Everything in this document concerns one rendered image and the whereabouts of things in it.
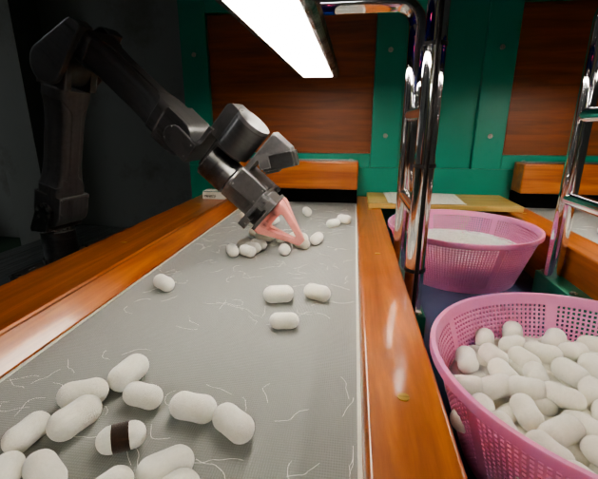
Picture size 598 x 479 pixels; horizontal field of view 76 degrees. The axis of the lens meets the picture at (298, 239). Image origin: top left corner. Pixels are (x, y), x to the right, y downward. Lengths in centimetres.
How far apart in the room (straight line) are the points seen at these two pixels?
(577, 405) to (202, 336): 33
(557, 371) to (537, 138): 78
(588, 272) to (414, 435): 47
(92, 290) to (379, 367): 35
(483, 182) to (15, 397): 100
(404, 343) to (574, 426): 13
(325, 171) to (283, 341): 64
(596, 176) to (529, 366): 76
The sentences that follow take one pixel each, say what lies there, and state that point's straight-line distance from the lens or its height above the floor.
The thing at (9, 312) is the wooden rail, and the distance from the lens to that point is 49.
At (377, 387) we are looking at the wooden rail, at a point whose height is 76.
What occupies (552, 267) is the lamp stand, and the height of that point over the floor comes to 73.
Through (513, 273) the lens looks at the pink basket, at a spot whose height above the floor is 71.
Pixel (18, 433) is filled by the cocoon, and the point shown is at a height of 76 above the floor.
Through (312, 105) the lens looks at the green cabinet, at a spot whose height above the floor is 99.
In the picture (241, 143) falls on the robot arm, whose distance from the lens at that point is 60.
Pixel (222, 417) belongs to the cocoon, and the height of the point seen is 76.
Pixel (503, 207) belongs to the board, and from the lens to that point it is 94.
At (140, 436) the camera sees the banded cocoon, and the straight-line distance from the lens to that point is 30.
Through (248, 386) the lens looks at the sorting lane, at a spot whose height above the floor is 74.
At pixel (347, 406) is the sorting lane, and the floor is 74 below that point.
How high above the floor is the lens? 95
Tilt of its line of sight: 17 degrees down
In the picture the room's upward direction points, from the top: straight up
